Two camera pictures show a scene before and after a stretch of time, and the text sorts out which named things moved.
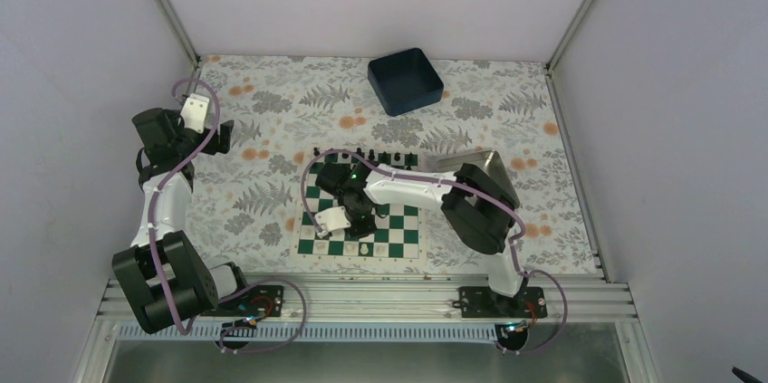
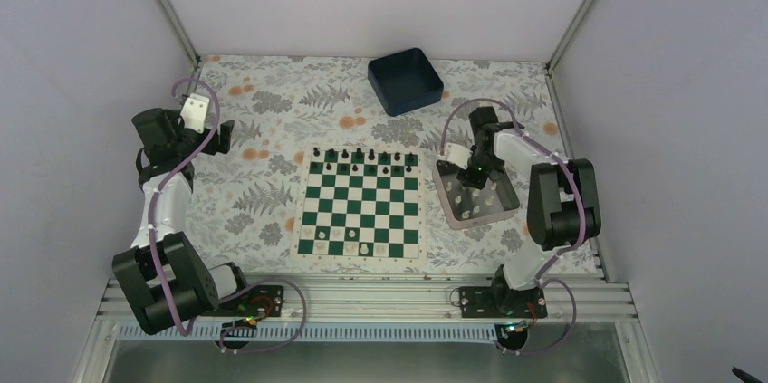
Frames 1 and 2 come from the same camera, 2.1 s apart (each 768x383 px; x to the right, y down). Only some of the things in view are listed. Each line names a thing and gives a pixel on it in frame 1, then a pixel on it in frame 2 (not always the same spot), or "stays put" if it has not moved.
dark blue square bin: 405,81 stays put
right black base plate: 480,301 stays put
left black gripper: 211,147 stays put
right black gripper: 369,227 -> 477,182
